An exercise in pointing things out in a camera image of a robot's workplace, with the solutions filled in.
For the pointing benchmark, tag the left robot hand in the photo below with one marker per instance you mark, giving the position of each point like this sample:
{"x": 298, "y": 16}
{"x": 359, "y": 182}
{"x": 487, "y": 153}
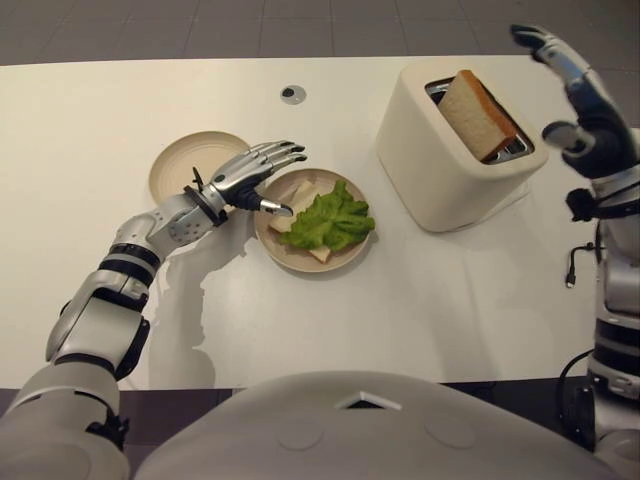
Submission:
{"x": 245, "y": 172}

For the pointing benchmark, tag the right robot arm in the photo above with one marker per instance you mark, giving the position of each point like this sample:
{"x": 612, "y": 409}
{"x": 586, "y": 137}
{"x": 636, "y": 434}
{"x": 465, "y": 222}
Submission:
{"x": 617, "y": 310}

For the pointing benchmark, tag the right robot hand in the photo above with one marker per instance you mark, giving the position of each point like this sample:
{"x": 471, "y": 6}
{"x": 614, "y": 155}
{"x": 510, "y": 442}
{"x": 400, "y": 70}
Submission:
{"x": 587, "y": 112}

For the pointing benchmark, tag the cream plate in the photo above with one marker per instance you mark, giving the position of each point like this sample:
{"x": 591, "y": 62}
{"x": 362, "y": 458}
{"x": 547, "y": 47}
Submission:
{"x": 185, "y": 165}
{"x": 305, "y": 255}

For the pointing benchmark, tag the green lettuce leaf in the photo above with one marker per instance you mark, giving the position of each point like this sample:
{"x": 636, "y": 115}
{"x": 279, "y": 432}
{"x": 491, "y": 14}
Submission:
{"x": 330, "y": 220}

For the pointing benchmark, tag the bread slice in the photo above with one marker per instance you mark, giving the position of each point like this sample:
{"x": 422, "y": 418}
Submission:
{"x": 295, "y": 200}
{"x": 475, "y": 117}

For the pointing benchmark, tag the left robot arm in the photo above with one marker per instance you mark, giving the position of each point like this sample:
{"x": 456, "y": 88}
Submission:
{"x": 105, "y": 310}

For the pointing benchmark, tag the cream toaster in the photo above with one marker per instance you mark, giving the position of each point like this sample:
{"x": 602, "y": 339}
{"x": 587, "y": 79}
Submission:
{"x": 440, "y": 165}

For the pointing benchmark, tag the robot body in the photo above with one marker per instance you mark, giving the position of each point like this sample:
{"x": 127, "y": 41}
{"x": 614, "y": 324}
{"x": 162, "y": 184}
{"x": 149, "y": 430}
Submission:
{"x": 380, "y": 430}

